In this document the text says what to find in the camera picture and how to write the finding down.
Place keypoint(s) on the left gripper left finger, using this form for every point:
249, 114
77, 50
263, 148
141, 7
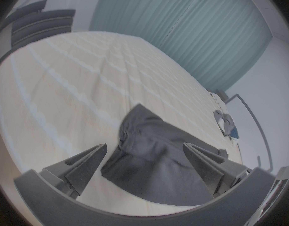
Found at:
83, 166

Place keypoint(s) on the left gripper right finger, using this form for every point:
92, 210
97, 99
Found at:
212, 171

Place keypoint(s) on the black garment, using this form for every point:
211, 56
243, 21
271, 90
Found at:
154, 163

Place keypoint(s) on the pile of clothes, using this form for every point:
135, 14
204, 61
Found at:
225, 123

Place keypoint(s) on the bed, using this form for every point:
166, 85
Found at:
64, 90

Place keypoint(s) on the white printed pillow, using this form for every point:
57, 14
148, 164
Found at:
217, 100

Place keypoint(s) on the grey bedside table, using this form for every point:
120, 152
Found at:
222, 95

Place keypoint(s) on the blue-green curtain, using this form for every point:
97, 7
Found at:
217, 43
135, 8

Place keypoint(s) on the black chest of drawers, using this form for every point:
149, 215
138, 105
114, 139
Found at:
45, 22

